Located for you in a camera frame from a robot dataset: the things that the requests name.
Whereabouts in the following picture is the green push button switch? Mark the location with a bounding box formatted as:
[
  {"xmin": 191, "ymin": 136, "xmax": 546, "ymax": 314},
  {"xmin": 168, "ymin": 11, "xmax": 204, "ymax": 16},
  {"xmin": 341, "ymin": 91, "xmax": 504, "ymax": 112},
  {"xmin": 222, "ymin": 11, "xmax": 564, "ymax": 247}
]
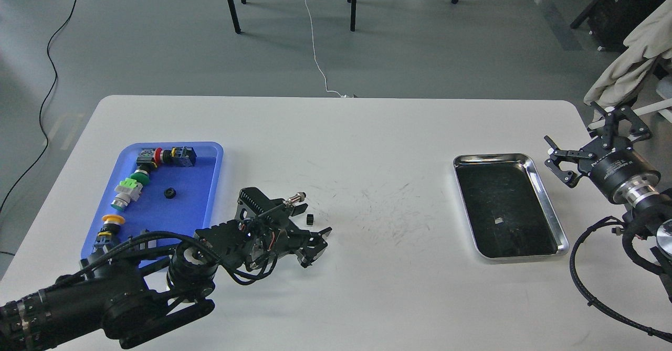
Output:
[{"xmin": 110, "ymin": 168, "xmax": 150, "ymax": 211}]

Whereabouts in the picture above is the red emergency stop button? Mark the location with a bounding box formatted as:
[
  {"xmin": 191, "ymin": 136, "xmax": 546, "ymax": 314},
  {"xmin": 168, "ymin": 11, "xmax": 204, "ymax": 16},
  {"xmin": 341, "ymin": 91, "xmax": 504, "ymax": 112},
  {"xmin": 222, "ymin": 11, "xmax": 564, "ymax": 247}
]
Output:
[{"xmin": 136, "ymin": 147, "xmax": 197, "ymax": 171}]

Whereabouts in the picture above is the beige cloth on chair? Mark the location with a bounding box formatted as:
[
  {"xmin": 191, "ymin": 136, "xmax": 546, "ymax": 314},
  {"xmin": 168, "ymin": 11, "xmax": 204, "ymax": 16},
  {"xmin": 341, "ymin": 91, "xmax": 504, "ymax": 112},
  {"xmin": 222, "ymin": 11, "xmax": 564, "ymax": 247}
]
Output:
[{"xmin": 583, "ymin": 0, "xmax": 671, "ymax": 109}]

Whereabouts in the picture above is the blue plastic tray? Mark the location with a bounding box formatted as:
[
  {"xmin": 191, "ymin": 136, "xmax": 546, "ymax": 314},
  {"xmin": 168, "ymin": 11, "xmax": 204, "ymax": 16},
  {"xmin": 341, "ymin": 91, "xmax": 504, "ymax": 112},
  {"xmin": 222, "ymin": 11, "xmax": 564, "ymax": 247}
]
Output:
[{"xmin": 81, "ymin": 142, "xmax": 225, "ymax": 259}]

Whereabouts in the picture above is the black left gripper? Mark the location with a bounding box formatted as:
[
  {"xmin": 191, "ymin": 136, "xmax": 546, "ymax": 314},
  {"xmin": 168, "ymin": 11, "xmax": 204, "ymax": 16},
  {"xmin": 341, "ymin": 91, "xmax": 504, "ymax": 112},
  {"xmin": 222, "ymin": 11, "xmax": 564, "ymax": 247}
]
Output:
[{"xmin": 195, "ymin": 187, "xmax": 333, "ymax": 272}]

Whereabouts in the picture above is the white chair frame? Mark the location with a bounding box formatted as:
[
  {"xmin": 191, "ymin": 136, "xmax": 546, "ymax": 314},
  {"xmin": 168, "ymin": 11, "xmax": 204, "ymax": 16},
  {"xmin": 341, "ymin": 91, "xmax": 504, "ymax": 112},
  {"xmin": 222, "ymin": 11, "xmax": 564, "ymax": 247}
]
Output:
[{"xmin": 587, "ymin": 76, "xmax": 672, "ymax": 131}]

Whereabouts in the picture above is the small black round part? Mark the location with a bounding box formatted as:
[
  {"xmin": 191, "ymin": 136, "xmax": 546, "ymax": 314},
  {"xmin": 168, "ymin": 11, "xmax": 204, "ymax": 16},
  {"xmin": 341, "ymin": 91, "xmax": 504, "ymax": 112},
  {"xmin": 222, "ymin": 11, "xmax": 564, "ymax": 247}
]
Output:
[{"xmin": 163, "ymin": 187, "xmax": 177, "ymax": 199}]

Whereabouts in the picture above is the black cabinet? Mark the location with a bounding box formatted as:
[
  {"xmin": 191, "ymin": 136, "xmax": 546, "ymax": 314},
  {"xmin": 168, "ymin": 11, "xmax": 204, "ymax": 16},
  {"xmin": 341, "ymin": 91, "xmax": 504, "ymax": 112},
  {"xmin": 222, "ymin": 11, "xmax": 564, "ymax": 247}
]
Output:
[{"xmin": 570, "ymin": 0, "xmax": 666, "ymax": 52}]

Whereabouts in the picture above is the silver metal tray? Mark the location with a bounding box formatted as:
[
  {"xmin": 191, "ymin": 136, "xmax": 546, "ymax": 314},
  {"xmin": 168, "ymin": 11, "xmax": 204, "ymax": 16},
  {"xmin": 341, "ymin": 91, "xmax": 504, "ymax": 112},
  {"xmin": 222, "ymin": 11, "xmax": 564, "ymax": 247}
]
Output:
[{"xmin": 452, "ymin": 153, "xmax": 569, "ymax": 263}]

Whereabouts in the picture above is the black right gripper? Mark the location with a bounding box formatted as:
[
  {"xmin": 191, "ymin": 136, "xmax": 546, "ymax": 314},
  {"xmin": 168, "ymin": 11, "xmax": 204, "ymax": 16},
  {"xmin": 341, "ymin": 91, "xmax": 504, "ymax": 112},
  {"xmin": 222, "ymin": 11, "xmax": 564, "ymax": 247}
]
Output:
[{"xmin": 543, "ymin": 101, "xmax": 661, "ymax": 206}]

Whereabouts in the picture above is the yellow push button switch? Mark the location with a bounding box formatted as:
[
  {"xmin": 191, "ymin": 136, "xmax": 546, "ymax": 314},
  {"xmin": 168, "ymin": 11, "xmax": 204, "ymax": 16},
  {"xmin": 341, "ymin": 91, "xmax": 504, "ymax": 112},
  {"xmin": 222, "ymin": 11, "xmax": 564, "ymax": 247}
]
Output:
[{"xmin": 92, "ymin": 214, "xmax": 125, "ymax": 253}]

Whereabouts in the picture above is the black floor cable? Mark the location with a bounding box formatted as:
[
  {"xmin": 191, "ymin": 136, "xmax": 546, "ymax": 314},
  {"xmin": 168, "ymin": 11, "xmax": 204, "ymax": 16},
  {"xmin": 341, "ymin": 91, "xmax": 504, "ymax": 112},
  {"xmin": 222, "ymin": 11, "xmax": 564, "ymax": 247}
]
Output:
[{"xmin": 0, "ymin": 0, "xmax": 127, "ymax": 212}]

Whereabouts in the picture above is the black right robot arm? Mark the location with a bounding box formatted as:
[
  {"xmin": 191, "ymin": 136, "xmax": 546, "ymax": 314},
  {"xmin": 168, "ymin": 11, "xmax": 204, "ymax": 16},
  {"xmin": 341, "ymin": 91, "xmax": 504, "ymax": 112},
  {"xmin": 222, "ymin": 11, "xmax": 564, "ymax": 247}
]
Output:
[{"xmin": 545, "ymin": 102, "xmax": 671, "ymax": 342}]

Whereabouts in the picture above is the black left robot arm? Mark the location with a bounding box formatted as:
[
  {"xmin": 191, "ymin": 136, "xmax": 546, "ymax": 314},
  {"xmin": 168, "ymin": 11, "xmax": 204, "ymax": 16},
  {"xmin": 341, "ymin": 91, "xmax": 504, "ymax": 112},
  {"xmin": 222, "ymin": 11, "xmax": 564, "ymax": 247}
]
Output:
[{"xmin": 2, "ymin": 187, "xmax": 331, "ymax": 350}]

